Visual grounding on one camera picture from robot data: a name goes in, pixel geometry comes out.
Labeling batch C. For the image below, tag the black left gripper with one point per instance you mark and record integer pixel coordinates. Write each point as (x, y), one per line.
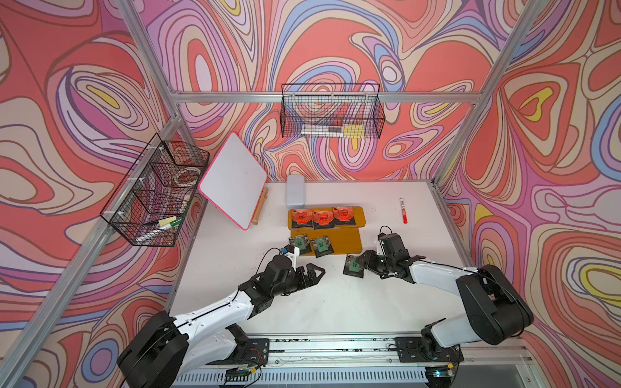
(310, 280)

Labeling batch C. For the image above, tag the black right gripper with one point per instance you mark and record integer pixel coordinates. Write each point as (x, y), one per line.
(369, 255)

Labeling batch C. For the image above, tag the green tea bag small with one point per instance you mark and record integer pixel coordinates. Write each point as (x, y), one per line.
(322, 246)

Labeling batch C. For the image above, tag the green tea bag large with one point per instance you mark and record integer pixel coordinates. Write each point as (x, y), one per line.
(302, 242)

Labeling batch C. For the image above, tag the red tea bag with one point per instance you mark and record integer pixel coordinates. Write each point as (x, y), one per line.
(323, 219)
(301, 218)
(344, 216)

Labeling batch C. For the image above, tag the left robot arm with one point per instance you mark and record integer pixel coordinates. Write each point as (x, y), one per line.
(168, 346)

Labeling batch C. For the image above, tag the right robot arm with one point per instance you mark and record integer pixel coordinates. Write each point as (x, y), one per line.
(494, 311)

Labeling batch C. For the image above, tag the yellow wooden two-tier shelf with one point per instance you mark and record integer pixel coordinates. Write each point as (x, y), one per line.
(344, 239)

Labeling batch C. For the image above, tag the red whiteboard marker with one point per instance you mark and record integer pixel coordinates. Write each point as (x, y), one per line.
(403, 211)

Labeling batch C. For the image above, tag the wooden whiteboard stand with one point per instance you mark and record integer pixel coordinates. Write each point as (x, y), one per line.
(259, 207)

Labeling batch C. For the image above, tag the white plastic box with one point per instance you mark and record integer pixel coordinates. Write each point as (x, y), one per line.
(295, 192)

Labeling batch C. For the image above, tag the pink-framed whiteboard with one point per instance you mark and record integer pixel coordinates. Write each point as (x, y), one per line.
(234, 182)

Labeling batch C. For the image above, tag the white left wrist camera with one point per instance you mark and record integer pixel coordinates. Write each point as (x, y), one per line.
(291, 252)

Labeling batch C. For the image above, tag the black wire basket back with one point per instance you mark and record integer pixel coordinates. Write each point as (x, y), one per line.
(332, 110)

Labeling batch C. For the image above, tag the black wire basket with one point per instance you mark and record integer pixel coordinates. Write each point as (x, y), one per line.
(332, 110)
(150, 207)

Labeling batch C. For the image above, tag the black wire basket left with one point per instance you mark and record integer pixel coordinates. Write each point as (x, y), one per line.
(150, 207)

